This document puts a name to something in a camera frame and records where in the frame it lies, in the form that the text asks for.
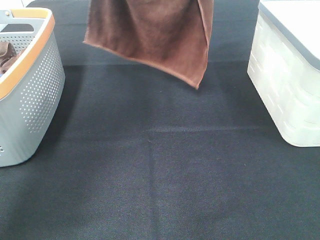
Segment brown towels in basket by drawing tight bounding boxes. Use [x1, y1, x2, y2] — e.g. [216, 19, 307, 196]
[0, 42, 25, 76]

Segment white plastic storage basket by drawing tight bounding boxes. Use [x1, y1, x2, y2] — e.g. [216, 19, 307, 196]
[247, 0, 320, 147]

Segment black table cloth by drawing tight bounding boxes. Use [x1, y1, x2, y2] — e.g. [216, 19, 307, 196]
[0, 0, 320, 240]

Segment grey perforated laundry basket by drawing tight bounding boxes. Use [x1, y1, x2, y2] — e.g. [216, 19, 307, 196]
[0, 7, 65, 167]

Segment brown microfibre towel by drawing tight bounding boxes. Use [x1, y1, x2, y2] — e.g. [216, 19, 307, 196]
[84, 0, 214, 88]

